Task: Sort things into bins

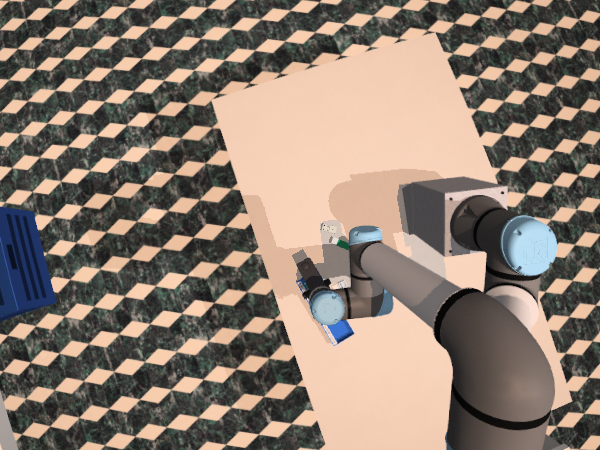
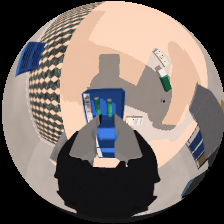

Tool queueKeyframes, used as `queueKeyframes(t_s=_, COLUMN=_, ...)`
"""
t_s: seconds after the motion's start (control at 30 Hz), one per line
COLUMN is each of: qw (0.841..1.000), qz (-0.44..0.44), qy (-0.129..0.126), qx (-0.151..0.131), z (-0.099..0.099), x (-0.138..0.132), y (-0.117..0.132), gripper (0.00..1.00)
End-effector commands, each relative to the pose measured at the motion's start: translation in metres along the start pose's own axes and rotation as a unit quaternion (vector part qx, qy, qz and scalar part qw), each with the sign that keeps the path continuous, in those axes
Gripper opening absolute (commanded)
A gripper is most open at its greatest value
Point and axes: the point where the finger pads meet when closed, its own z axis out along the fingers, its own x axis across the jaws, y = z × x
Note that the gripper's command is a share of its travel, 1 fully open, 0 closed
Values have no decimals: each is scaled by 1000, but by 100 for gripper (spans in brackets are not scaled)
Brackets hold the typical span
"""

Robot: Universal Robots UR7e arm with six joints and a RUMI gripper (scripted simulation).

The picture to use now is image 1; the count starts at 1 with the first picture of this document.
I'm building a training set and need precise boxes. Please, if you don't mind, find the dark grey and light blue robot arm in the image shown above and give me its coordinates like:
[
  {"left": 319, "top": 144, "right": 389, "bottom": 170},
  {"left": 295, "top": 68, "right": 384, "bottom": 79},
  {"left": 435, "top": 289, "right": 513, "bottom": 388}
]
[{"left": 297, "top": 195, "right": 557, "bottom": 450}]

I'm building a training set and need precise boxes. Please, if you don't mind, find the white domino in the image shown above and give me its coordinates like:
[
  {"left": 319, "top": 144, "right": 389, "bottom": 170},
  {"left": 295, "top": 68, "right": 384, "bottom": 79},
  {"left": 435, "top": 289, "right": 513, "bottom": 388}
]
[{"left": 332, "top": 280, "right": 348, "bottom": 289}]

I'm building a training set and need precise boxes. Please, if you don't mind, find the grey domino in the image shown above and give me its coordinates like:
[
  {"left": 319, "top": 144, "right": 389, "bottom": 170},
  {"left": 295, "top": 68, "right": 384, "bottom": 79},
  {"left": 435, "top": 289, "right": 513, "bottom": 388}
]
[{"left": 321, "top": 224, "right": 337, "bottom": 234}]

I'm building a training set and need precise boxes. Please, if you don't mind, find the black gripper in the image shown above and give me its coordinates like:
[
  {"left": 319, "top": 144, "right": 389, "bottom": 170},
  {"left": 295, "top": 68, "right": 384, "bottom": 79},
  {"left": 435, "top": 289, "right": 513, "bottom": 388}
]
[{"left": 302, "top": 279, "right": 331, "bottom": 299}]

